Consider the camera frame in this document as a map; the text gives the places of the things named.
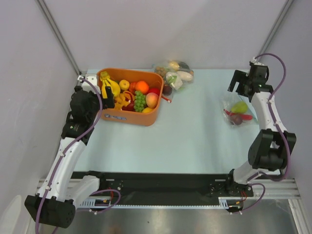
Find clear zip top bag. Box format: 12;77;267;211
220;93;258;128

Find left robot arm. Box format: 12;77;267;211
24;84;107;234

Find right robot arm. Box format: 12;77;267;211
225;59;296;196

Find yellow fake apple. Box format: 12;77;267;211
119;79;130;91

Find green fake pear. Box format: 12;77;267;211
231;101;249;114

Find yellow fake banana bunch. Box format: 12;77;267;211
99;71;121;98

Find red fake chili pepper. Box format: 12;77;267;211
223;109;253;121

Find green fake grapes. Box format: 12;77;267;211
134;91;146;113

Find fake orange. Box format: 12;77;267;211
135;80;149;94

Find fake lemon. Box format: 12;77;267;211
142;107;154;114

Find fake peach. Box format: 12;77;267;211
145;93;159;109

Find red fake apple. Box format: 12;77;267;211
147;88;160;96

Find dark red fake plum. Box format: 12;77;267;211
162;84;173;96

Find orange plastic bin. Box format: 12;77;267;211
97;68;164;126

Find yellow fake pepper ring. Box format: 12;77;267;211
114;90;135;109

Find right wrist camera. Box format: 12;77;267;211
249;57;264;66

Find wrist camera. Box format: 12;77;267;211
78;74;100;92
249;57;264;66

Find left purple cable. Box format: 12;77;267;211
35;78;121;234

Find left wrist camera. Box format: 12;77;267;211
78;74;100;92

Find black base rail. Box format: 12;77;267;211
70;171;255;207

